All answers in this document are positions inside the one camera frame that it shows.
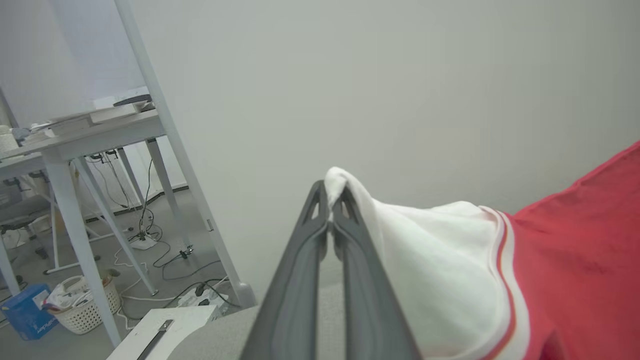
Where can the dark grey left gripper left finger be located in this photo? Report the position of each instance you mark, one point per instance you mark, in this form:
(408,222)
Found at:
(295,280)

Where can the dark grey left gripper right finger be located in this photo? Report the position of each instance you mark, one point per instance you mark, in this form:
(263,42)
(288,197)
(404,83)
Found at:
(370,300)

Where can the red white basketball jersey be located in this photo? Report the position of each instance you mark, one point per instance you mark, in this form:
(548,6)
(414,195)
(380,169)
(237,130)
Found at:
(500,280)

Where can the grey fabric sofa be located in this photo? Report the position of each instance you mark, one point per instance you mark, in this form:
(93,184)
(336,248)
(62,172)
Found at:
(225,335)

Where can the white power strip with plugs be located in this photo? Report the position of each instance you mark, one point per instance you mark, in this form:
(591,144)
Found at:
(205,298)

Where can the small white power strip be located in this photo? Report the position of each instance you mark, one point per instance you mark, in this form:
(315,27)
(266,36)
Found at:
(144,243)

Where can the white partition panel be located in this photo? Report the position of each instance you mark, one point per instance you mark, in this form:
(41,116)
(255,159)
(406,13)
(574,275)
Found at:
(400,100)

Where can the white plastic laundry basket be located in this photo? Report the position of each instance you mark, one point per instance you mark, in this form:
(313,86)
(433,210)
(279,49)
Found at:
(87,307)

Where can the white desk with slanted legs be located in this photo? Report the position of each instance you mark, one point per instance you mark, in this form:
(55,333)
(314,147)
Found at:
(75,210)

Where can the blue cardboard box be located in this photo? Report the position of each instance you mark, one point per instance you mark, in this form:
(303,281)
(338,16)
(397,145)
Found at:
(25,312)

